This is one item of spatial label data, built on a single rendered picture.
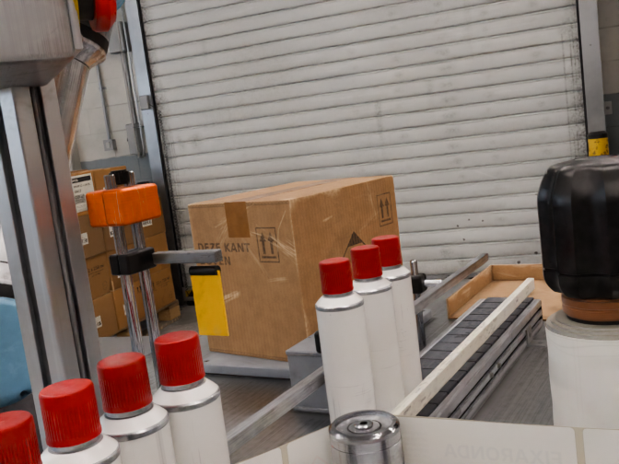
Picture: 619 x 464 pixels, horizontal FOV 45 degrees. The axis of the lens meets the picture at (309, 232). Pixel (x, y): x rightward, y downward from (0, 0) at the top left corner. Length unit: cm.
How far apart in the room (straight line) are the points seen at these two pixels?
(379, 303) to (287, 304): 40
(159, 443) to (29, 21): 28
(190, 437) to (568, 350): 27
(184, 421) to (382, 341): 34
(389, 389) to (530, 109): 409
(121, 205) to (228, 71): 482
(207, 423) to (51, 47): 28
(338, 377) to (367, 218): 58
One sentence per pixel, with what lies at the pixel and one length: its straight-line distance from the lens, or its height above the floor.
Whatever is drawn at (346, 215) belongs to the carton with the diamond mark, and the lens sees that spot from 126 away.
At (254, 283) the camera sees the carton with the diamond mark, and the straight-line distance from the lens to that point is 124.
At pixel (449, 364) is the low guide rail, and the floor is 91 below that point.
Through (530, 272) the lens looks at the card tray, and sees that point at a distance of 170.
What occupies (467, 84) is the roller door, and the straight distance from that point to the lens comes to 490.
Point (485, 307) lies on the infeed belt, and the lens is 132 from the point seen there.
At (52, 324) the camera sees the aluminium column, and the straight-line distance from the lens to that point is 65.
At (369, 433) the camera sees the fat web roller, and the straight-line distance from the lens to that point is 40.
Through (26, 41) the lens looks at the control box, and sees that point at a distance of 50.
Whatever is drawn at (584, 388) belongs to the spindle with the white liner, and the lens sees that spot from 55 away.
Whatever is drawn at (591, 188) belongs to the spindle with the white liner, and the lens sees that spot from 52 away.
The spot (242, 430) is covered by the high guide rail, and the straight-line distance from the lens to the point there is 70.
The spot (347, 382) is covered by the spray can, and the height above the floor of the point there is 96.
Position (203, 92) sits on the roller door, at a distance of 551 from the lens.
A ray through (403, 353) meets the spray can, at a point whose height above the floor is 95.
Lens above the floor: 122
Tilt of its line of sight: 8 degrees down
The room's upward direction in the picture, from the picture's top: 7 degrees counter-clockwise
